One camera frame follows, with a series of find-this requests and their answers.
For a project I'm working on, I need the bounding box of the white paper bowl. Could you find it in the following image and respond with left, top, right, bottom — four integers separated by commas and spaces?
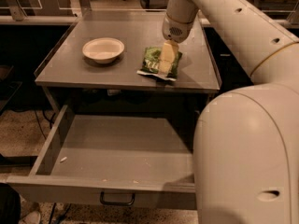
82, 37, 124, 64

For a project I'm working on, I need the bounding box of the green jalapeno chip bag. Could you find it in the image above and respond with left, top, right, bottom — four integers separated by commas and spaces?
137, 47, 182, 81

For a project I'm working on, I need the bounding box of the grey open top drawer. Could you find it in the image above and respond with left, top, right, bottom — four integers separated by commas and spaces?
7, 106, 196, 210

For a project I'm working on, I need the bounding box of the black drawer handle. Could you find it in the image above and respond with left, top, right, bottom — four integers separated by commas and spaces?
99, 191, 135, 206

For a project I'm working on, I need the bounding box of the grey metal cabinet table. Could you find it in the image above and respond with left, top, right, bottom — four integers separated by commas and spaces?
34, 10, 222, 126

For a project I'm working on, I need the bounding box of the white shoe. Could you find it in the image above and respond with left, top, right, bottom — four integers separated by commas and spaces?
18, 203, 41, 224

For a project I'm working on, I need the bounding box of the clear acrylic barrier panel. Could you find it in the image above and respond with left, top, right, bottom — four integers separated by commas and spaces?
0, 0, 143, 22

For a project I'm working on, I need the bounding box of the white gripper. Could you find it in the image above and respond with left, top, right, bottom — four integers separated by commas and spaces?
159, 14, 194, 74

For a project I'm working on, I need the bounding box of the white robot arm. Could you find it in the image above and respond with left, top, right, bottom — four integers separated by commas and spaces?
163, 0, 299, 224

